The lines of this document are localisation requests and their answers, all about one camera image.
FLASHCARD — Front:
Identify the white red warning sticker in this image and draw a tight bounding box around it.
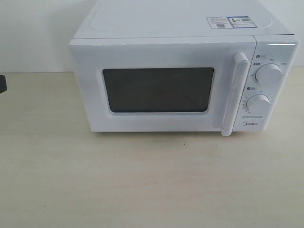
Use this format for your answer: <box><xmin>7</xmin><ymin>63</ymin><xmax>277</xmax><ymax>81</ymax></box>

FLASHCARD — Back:
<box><xmin>207</xmin><ymin>17</ymin><xmax>234</xmax><ymax>29</ymax></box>

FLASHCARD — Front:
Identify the white Midea microwave body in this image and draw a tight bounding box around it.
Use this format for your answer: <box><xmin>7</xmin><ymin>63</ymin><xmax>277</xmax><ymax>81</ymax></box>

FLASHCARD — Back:
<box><xmin>71</xmin><ymin>0</ymin><xmax>299</xmax><ymax>132</ymax></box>

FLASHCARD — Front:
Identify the blue energy label sticker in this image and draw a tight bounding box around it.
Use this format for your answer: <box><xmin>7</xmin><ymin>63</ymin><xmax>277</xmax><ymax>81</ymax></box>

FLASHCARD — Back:
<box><xmin>227</xmin><ymin>16</ymin><xmax>257</xmax><ymax>29</ymax></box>

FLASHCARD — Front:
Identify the lower white timer knob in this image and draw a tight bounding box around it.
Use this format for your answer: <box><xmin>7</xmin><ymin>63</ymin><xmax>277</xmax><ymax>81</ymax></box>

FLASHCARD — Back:
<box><xmin>246</xmin><ymin>94</ymin><xmax>270</xmax><ymax>113</ymax></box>

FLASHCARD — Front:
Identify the white microwave door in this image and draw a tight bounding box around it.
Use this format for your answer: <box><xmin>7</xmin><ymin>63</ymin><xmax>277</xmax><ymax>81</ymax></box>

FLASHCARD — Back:
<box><xmin>68</xmin><ymin>36</ymin><xmax>257</xmax><ymax>136</ymax></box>

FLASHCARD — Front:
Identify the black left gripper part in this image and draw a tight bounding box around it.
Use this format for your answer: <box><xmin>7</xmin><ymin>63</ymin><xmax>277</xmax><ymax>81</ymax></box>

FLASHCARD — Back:
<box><xmin>0</xmin><ymin>75</ymin><xmax>7</xmax><ymax>93</ymax></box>

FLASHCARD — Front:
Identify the upper white control knob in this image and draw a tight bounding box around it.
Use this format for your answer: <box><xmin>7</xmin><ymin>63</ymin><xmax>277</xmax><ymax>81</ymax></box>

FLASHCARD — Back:
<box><xmin>255</xmin><ymin>64</ymin><xmax>283</xmax><ymax>86</ymax></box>

